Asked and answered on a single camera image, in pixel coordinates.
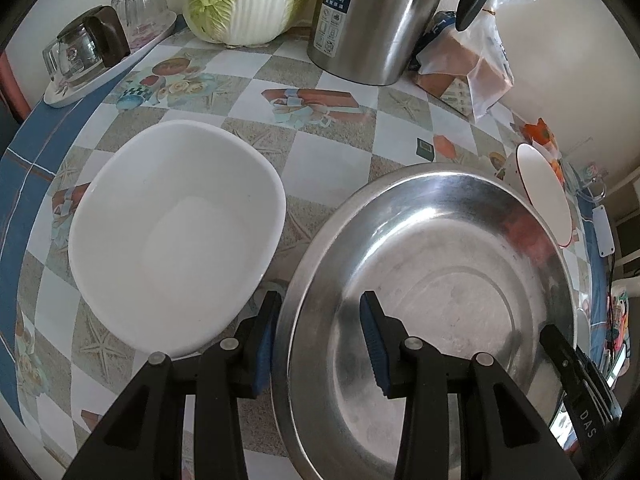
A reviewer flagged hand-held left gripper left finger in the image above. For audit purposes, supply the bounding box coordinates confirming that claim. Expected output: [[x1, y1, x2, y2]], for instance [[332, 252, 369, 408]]
[[60, 290, 284, 480]]

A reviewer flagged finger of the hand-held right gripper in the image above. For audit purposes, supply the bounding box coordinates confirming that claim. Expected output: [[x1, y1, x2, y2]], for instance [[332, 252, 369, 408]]
[[540, 324, 584, 391]]

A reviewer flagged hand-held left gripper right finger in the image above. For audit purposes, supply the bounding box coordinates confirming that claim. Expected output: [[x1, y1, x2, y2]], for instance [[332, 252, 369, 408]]
[[360, 290, 583, 480]]

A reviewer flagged large stainless steel basin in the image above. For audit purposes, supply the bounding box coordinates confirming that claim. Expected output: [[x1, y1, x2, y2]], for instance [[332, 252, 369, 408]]
[[272, 162, 581, 480]]

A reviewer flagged red-rimmed white bowl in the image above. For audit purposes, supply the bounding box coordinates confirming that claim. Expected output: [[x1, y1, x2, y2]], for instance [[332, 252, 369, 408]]
[[495, 142, 574, 249]]

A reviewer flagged round white bowl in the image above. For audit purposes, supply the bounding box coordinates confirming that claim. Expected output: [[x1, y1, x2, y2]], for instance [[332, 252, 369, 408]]
[[575, 307, 591, 349]]

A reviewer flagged white plastic strip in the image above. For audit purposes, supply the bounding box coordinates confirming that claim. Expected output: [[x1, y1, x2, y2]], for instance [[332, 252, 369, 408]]
[[592, 205, 615, 257]]

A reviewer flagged white square bowl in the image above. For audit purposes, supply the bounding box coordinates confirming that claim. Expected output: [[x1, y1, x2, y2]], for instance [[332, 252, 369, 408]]
[[68, 120, 287, 361]]

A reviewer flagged clear glass mug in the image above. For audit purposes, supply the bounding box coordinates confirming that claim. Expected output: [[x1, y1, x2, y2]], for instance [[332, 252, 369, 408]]
[[575, 162, 609, 204]]

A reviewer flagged orange snack packet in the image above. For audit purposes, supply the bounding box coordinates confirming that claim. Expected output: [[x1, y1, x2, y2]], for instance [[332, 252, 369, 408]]
[[522, 119, 559, 161]]

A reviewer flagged bagged sliced bread loaf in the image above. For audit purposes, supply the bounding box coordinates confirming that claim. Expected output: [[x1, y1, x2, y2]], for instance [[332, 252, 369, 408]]
[[410, 0, 516, 121]]

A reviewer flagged white oval tray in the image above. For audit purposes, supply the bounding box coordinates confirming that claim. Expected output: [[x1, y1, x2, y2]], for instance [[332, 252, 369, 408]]
[[44, 10, 178, 109]]

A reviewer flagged stainless steel thermos jug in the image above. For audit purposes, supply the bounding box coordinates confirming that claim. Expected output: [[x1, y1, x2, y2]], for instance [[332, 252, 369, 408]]
[[306, 0, 503, 86]]

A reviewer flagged napa cabbage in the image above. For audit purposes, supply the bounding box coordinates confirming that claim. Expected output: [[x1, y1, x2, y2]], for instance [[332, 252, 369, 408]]
[[184, 0, 321, 46]]

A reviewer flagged clear drinking glass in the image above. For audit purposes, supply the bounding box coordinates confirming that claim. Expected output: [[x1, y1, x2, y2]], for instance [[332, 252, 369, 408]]
[[125, 0, 169, 41], [111, 0, 132, 36]]

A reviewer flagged red chair frame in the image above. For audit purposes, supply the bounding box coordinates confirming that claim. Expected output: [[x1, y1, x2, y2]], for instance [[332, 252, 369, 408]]
[[0, 52, 32, 122]]

